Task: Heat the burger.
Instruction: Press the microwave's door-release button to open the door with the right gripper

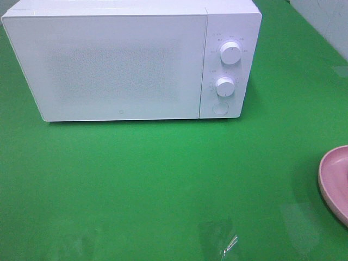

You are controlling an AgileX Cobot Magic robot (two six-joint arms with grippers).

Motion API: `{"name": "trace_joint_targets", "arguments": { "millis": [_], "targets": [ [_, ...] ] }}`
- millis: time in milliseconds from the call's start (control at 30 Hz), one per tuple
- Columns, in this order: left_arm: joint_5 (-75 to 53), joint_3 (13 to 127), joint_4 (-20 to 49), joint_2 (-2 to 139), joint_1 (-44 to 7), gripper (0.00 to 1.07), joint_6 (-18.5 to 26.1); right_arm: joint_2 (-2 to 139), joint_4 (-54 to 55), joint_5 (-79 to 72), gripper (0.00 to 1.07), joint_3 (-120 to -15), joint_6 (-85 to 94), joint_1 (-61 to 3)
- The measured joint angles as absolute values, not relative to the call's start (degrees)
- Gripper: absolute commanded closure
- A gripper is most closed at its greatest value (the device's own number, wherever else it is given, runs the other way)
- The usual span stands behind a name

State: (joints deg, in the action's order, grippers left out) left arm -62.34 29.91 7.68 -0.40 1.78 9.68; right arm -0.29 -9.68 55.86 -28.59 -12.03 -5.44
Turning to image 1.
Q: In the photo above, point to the round door release button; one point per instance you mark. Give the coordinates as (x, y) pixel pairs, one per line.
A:
(221, 109)

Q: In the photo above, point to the pink plate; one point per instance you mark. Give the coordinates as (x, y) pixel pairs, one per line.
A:
(332, 181)

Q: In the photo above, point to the white microwave door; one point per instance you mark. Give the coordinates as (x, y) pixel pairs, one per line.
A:
(111, 67)

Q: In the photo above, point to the lower white control knob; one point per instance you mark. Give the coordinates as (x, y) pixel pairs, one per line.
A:
(225, 86)

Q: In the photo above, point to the white control knob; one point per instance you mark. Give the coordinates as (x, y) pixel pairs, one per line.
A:
(230, 52)
(225, 86)

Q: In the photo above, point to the upper white control knob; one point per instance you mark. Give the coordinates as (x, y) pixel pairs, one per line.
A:
(230, 52)

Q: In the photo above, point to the white microwave oven body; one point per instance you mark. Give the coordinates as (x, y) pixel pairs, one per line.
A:
(226, 20)

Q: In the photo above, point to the clear tape patch front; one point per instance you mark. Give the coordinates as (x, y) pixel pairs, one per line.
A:
(219, 240)

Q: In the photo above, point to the clear tape patch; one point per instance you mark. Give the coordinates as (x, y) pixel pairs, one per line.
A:
(341, 71)
(302, 226)
(219, 240)

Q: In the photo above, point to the clear tape patch far right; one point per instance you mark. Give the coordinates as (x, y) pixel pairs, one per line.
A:
(341, 71)

